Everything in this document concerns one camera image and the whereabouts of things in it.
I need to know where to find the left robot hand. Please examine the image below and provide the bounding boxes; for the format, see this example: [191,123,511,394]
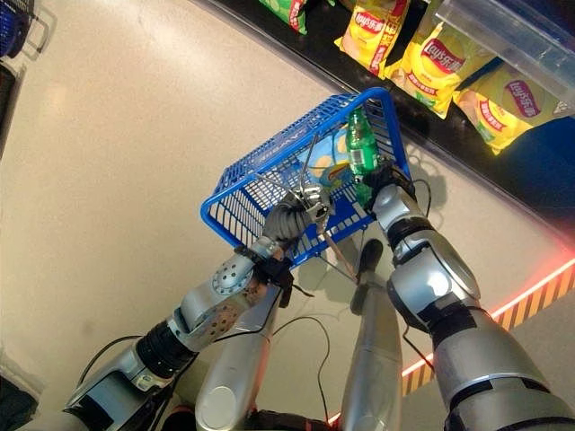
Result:
[261,183,334,249]

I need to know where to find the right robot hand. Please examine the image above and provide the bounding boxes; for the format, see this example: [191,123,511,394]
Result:
[361,164,403,211]

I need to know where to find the green plastic soda bottle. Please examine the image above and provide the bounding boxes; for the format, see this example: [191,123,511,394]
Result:
[346,108,382,206]

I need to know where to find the blue wire shopping basket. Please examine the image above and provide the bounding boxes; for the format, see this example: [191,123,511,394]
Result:
[199,86,411,271]

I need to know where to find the blue basket stack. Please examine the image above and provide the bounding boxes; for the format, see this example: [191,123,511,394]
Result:
[0,0,50,59]

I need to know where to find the blue chips bag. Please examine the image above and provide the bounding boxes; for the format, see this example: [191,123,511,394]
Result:
[296,132,356,189]

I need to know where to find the yellow Lay's chips bag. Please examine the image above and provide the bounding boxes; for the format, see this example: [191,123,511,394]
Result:
[334,0,411,80]
[452,66,568,156]
[384,22,495,119]

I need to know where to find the left silver robot leg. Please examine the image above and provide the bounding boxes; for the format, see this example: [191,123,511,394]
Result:
[195,285,282,431]

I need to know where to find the silver robot leg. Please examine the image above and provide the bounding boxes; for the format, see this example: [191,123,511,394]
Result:
[195,285,282,431]
[340,238,404,431]

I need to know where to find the right silver robot leg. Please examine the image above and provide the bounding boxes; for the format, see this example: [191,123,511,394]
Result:
[340,238,404,431]

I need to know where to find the green Lay's chips bag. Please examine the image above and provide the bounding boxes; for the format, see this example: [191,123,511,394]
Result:
[258,0,336,36]

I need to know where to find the clear plastic price rail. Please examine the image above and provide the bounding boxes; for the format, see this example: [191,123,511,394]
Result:
[434,0,575,119]

